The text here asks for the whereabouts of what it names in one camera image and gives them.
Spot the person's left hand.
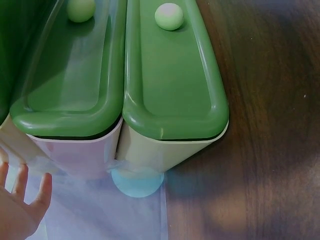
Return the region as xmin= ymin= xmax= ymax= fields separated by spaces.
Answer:
xmin=0 ymin=147 xmax=53 ymax=239

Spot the cream plastic bin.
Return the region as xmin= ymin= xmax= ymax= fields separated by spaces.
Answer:
xmin=115 ymin=119 xmax=230 ymax=176
xmin=0 ymin=112 xmax=55 ymax=174
xmin=24 ymin=115 xmax=125 ymax=180

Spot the translucent white plastic sheet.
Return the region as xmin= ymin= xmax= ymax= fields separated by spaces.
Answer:
xmin=4 ymin=149 xmax=169 ymax=240

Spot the light blue round disc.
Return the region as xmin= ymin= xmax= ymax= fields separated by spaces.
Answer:
xmin=110 ymin=166 xmax=166 ymax=199

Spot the green bin lid with knob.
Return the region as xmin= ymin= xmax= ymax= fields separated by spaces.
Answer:
xmin=9 ymin=0 xmax=127 ymax=139
xmin=121 ymin=0 xmax=230 ymax=142
xmin=0 ymin=0 xmax=60 ymax=124

